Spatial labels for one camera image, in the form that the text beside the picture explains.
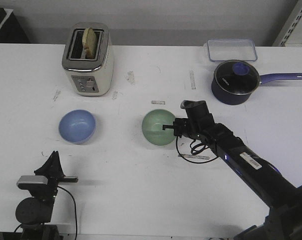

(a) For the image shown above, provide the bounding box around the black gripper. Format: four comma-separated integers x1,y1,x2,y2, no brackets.
162,113,215,138
30,151,78,200

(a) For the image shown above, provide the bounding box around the glass saucepan lid blue knob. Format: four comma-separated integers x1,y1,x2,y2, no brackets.
214,60,260,95

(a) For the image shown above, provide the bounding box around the dark blue saucepan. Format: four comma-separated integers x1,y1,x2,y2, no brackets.
211,59,302,106

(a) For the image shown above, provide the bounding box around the blue plastic bowl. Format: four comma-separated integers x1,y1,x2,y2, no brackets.
59,109,96,144

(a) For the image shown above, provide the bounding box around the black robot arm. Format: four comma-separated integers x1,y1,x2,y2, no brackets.
15,151,78,240
163,114,302,240

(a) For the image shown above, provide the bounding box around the bread slice in toaster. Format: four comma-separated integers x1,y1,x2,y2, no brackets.
82,27,97,59

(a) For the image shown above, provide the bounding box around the cream two-slot toaster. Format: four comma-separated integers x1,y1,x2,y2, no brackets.
62,22,114,97

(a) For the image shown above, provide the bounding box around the white slotted shelf rack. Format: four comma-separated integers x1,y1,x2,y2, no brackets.
272,0,302,47

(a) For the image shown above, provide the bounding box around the black box in corner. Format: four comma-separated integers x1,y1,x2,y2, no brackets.
0,7,30,44

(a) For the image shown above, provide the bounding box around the green plastic bowl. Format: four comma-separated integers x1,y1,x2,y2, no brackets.
142,109,175,146

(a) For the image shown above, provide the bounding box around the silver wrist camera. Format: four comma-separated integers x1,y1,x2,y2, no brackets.
17,175,48,190
180,100,209,120

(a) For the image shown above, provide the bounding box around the clear plastic food container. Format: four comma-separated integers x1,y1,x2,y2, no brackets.
204,38,257,62

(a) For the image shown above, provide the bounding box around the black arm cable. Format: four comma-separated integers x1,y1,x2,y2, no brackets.
13,185,78,240
175,136,218,165

